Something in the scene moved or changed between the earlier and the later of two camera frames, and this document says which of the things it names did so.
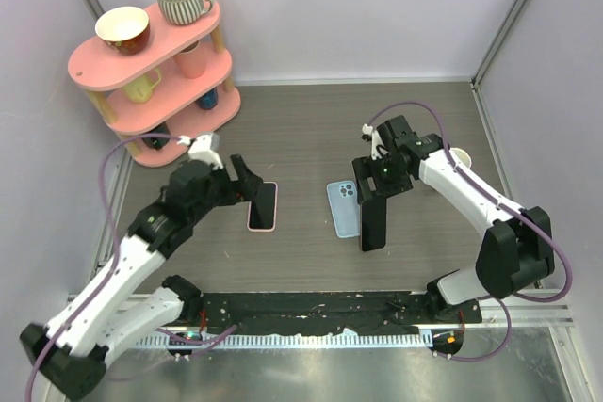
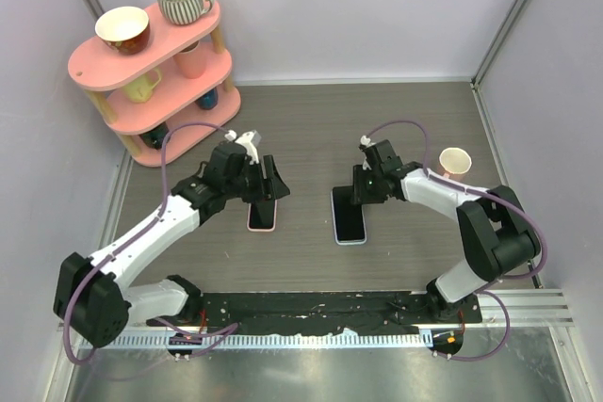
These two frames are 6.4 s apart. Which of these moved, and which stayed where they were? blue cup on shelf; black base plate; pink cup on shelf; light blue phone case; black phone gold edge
Moved: black phone gold edge; light blue phone case
Stayed: blue cup on shelf; pink cup on shelf; black base plate
